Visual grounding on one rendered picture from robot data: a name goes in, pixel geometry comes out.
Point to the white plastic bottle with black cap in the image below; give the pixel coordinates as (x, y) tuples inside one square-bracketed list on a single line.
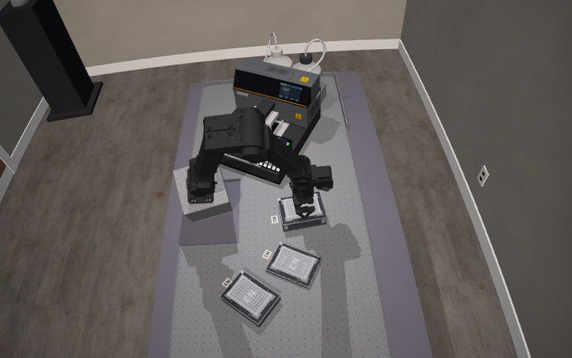
[(306, 63)]

